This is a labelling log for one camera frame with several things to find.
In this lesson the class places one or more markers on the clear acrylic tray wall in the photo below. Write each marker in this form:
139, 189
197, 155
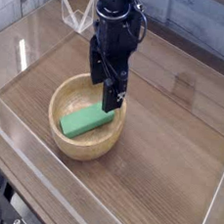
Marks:
51, 188

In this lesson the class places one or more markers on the green rectangular block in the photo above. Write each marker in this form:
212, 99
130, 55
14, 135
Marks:
84, 120

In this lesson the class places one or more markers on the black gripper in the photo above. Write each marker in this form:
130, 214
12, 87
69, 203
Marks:
116, 37

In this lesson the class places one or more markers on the clear acrylic corner bracket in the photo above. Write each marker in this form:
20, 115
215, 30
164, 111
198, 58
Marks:
77, 20

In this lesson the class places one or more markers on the wooden bowl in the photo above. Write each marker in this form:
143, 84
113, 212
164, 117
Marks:
75, 94

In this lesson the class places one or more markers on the black metal table frame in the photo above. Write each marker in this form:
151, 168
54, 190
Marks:
14, 209

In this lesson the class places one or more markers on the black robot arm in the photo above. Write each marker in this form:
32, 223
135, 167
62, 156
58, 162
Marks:
119, 28

